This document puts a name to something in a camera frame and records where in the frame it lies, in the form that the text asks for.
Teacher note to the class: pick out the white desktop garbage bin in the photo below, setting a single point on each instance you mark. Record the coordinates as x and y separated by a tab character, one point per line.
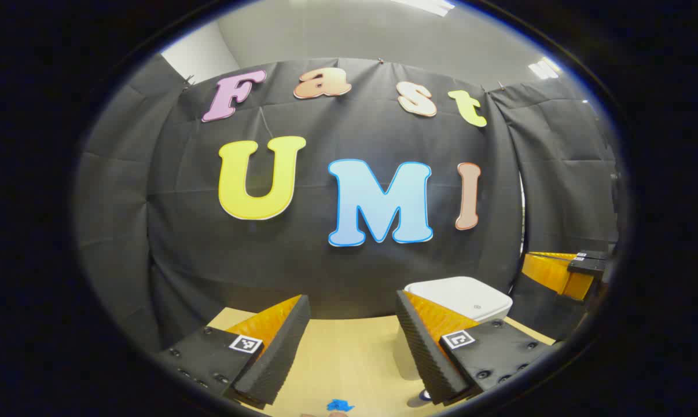
465	295

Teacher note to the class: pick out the ceiling light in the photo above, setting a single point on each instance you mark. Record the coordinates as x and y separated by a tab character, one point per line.
544	69
427	6

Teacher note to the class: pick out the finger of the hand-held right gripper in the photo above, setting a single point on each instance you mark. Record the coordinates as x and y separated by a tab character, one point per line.
548	272

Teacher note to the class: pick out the wooden desktop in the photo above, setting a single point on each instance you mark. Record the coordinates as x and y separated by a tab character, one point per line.
343	359

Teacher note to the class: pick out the blue paper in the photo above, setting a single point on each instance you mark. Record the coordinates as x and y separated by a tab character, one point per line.
340	405

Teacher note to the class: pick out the black backdrop cloth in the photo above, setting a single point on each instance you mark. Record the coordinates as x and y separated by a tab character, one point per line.
326	272

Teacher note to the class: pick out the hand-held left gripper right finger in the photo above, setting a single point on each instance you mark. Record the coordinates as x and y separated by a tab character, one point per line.
424	353

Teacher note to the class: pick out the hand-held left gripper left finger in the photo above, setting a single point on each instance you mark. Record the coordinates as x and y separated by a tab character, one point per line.
279	353

